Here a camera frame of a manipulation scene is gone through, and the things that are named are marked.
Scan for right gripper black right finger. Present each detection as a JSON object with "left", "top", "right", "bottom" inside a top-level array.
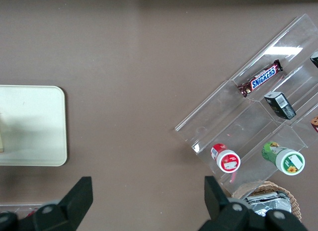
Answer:
[{"left": 200, "top": 175, "right": 252, "bottom": 231}]

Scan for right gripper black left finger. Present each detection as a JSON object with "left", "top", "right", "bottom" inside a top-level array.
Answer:
[{"left": 32, "top": 176, "right": 94, "bottom": 231}]

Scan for oval tan wicker basket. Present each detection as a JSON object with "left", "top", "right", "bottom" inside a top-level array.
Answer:
[{"left": 233, "top": 181, "right": 303, "bottom": 222}]

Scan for cream rectangular serving tray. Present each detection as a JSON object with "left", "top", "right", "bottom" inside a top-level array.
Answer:
[{"left": 0, "top": 85, "right": 68, "bottom": 166}]

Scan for silver foil packages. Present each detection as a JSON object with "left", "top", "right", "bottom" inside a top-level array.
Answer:
[{"left": 244, "top": 191, "right": 293, "bottom": 218}]

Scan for clear acrylic bottle rack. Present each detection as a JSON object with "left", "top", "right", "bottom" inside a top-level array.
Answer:
[{"left": 0, "top": 203, "right": 43, "bottom": 217}]

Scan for red chip can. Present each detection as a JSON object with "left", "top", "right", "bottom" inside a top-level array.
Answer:
[{"left": 210, "top": 143, "right": 241, "bottom": 173}]

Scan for green chip can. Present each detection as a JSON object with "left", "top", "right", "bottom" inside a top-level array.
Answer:
[{"left": 261, "top": 141, "right": 306, "bottom": 176}]

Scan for clear acrylic stepped shelf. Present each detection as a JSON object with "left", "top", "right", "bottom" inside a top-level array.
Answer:
[{"left": 174, "top": 13, "right": 318, "bottom": 194}]

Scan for small black carton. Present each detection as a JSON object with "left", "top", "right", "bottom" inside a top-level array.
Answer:
[{"left": 263, "top": 91, "right": 297, "bottom": 120}]

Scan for Snickers chocolate bar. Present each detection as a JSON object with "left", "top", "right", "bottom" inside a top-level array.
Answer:
[{"left": 237, "top": 59, "right": 284, "bottom": 98}]

